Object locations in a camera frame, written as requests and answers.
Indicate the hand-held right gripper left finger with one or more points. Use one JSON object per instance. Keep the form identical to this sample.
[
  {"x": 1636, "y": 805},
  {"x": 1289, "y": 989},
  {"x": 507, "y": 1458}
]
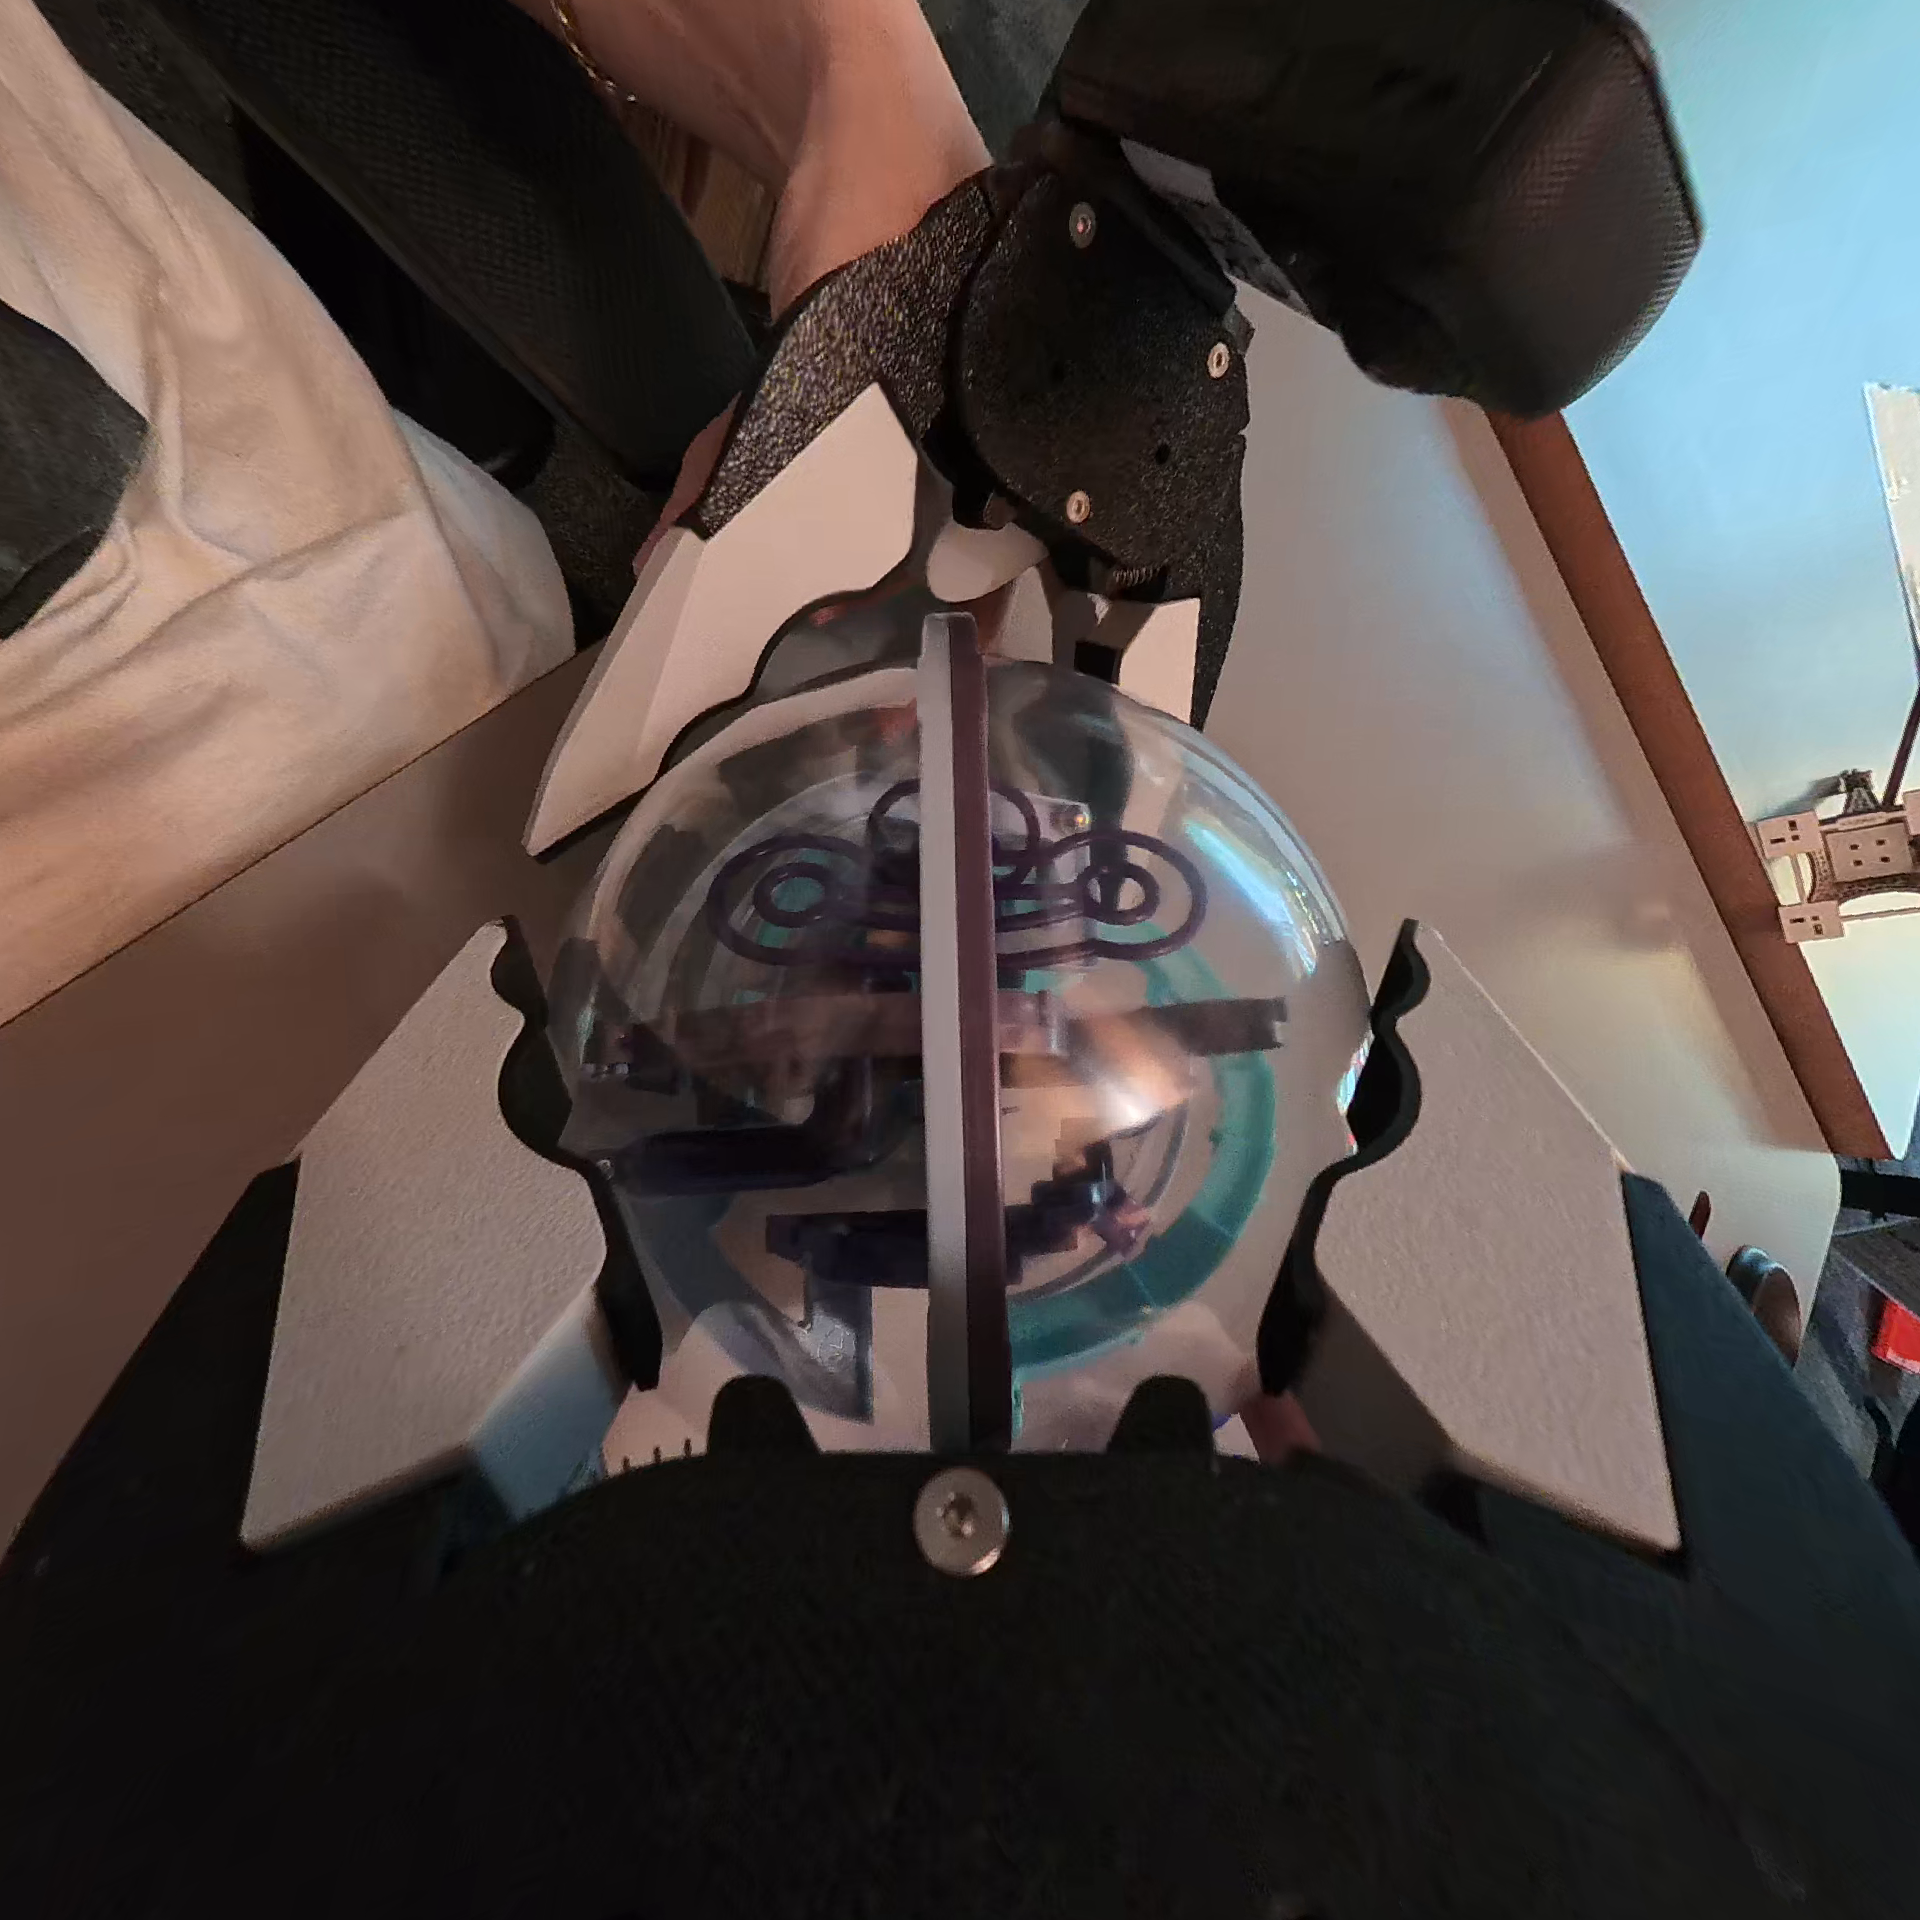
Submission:
[{"x": 420, "y": 1292}]

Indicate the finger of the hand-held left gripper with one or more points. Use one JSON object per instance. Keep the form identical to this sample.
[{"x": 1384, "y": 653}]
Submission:
[
  {"x": 1163, "y": 645},
  {"x": 750, "y": 586}
]

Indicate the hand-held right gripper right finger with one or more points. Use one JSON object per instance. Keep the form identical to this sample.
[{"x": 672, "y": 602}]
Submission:
[{"x": 1501, "y": 1304}]

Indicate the clear plastic maze ball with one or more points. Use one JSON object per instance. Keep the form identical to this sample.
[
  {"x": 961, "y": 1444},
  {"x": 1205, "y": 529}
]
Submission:
[{"x": 961, "y": 1049}]

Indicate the person's left hand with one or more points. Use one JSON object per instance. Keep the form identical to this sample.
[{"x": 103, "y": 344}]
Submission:
[{"x": 841, "y": 135}]

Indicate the round desk grommet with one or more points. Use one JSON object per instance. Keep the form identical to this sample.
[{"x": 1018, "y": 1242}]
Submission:
[{"x": 1766, "y": 1304}]

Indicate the red-orange cone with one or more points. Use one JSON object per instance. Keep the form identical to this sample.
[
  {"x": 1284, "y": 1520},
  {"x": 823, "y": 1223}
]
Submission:
[{"x": 1898, "y": 1337}]

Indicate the printed white shirt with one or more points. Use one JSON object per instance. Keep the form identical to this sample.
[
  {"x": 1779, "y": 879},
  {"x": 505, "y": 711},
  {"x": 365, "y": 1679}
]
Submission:
[{"x": 226, "y": 522}]

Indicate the grey desk with wood edge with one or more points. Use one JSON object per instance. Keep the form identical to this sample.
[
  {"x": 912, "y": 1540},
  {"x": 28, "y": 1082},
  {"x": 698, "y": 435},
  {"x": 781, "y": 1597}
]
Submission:
[{"x": 1726, "y": 453}]

